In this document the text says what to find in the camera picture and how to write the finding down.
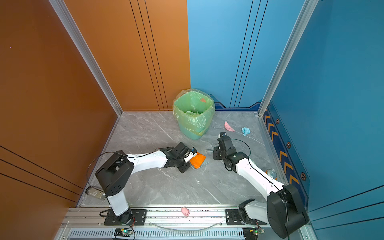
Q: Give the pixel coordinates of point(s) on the circuit board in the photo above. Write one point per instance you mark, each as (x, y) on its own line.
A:
(124, 233)
(252, 233)

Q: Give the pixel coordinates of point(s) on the pink paper ball on rail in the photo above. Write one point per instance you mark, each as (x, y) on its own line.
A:
(185, 211)

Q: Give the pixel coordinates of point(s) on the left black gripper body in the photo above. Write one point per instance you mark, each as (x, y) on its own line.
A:
(182, 165)

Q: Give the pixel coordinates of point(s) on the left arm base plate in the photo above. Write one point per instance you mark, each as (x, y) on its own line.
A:
(129, 218)

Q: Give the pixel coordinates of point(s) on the left circuit board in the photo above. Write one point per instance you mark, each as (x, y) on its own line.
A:
(124, 233)

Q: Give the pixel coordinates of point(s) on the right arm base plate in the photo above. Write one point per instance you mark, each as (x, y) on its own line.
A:
(233, 217)

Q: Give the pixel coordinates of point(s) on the green trash bin with liner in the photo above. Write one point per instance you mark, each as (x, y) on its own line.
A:
(194, 111)

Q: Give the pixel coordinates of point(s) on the pink paper scrap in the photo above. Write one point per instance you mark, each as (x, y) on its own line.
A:
(228, 127)

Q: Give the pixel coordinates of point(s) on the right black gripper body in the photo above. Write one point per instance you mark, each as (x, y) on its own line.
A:
(218, 154)

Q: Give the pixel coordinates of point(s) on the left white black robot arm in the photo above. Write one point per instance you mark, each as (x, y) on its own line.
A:
(114, 174)

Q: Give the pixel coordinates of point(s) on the light blue paper scrap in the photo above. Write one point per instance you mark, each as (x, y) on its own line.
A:
(245, 131)

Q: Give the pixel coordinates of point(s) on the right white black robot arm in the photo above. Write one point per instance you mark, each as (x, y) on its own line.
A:
(283, 210)

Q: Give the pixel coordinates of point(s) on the right circuit board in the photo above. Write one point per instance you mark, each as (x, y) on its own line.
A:
(252, 233)

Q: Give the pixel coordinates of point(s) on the orange paper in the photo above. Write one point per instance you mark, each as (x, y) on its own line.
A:
(198, 160)

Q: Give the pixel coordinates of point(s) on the light green paper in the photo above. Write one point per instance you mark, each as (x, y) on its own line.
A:
(191, 113)

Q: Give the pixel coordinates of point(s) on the grey-green plastic dustpan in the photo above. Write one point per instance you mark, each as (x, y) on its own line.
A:
(199, 163)

